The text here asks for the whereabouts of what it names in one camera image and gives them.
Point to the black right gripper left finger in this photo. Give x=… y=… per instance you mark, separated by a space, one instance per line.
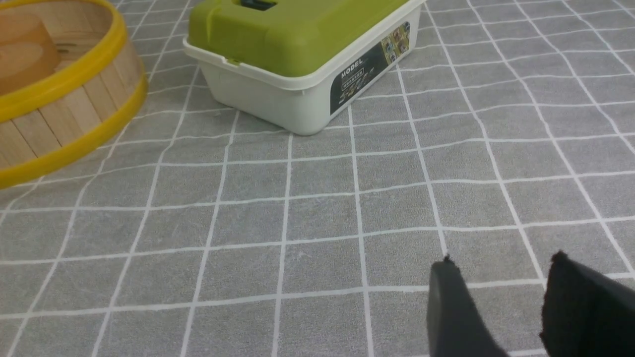
x=454 y=326

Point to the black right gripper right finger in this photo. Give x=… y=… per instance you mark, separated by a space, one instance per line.
x=585 y=313

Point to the white box with green lid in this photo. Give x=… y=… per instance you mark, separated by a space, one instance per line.
x=298 y=63

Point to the wooden steamer with yellow rims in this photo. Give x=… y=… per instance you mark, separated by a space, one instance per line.
x=99 y=86

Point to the brown bun inside steamer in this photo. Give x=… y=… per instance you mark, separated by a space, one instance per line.
x=27 y=51

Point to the grey checked tablecloth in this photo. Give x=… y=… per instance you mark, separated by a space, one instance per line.
x=200 y=231

